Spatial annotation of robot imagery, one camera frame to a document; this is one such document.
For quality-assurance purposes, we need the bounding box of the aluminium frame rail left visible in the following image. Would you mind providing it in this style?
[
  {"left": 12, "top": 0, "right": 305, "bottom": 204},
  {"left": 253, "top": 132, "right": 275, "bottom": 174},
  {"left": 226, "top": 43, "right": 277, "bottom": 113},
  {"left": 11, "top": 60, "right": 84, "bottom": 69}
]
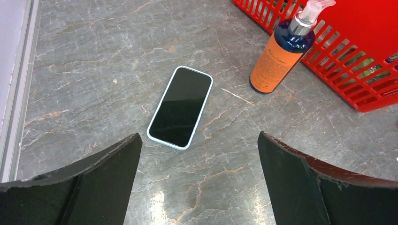
[{"left": 0, "top": 0, "right": 42, "bottom": 183}]

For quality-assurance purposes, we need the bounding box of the phone in light blue case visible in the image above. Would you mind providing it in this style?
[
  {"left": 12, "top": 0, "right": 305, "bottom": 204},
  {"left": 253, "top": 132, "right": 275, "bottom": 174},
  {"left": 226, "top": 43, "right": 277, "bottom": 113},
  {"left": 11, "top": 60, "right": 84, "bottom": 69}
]
[{"left": 146, "top": 66, "right": 213, "bottom": 150}]

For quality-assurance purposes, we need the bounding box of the red plastic basket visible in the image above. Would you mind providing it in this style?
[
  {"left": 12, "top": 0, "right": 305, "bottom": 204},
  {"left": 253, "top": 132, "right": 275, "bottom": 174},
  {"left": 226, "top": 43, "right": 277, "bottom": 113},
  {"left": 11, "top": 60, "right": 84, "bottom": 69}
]
[{"left": 235, "top": 0, "right": 398, "bottom": 113}]

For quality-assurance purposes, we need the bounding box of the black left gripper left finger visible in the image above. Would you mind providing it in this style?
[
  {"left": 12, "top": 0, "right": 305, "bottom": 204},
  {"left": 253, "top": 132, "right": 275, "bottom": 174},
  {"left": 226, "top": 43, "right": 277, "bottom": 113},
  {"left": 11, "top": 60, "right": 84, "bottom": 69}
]
[{"left": 0, "top": 134, "right": 142, "bottom": 225}]

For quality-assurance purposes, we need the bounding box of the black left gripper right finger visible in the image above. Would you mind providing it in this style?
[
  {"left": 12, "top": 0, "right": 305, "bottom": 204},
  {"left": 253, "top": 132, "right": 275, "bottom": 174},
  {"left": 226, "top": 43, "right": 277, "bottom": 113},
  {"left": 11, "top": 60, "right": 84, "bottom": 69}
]
[{"left": 257, "top": 132, "right": 398, "bottom": 225}]

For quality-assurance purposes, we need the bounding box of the orange label blue pump bottle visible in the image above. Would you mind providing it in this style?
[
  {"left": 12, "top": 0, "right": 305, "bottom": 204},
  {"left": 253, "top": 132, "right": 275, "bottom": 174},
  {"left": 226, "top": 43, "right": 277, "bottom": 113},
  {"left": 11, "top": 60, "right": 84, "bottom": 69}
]
[{"left": 249, "top": 0, "right": 336, "bottom": 93}]

